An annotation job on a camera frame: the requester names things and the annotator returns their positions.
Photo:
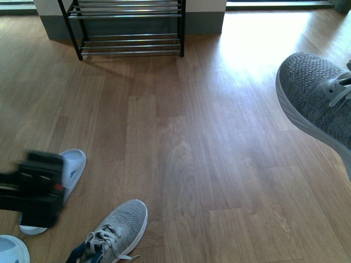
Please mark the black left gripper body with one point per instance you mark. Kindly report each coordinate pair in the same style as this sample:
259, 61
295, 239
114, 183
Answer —
35, 189

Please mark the light blue slide slipper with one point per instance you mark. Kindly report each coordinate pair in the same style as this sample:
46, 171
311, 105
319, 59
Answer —
74, 165
13, 250

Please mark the grey knit sneaker white sole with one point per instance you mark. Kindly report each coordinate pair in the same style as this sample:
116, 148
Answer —
116, 237

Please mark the grey sneaker with navy lining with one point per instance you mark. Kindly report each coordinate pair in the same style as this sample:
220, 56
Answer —
314, 94

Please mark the black metal shoe rack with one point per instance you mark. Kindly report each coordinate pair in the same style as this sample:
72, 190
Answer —
121, 28

